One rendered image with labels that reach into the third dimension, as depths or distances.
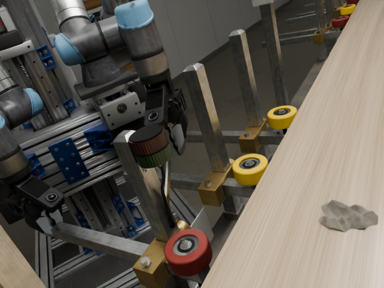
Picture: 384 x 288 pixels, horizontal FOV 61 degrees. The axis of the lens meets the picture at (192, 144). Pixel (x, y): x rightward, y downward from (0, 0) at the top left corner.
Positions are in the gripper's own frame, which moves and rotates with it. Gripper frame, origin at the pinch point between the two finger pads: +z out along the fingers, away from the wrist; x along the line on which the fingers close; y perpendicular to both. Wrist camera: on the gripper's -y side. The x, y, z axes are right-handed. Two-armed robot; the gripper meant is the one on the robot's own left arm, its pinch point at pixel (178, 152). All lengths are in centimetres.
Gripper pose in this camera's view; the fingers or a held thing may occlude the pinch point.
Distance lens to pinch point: 81.2
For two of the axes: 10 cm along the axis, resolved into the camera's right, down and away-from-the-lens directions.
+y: 1.7, -5.0, 8.5
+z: 2.8, 8.5, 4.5
